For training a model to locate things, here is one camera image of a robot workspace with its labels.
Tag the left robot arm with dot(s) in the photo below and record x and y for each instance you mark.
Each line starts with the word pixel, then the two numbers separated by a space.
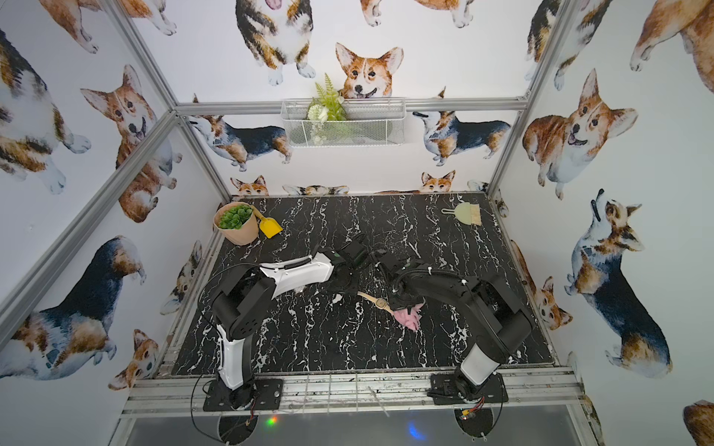
pixel 241 300

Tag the terracotta pot green plant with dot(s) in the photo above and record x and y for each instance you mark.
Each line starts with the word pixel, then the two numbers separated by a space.
pixel 237 222

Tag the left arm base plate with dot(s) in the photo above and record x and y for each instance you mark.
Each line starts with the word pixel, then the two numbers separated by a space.
pixel 259 395

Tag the aluminium front rail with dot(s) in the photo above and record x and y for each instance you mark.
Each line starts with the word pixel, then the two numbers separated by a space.
pixel 363 392

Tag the white wire wall basket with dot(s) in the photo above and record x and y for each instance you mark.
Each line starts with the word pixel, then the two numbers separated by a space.
pixel 353 123

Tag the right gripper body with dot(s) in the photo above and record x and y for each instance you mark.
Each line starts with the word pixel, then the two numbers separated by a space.
pixel 398 302

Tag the yellow toy shovel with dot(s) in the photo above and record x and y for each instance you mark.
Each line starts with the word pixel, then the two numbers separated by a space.
pixel 268 226

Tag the beige hand brush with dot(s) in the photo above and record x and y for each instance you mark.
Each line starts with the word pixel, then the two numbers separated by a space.
pixel 465 213

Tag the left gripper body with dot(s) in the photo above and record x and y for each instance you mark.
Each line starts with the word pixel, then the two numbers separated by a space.
pixel 360 256

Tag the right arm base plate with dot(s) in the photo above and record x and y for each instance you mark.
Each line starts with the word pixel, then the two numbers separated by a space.
pixel 456 389

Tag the green fern white flower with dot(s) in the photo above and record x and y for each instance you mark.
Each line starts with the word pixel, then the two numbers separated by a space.
pixel 326 115

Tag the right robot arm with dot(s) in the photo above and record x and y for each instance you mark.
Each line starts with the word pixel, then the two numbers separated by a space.
pixel 498 321

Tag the pink cloth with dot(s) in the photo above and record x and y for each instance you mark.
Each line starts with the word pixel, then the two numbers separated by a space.
pixel 409 317

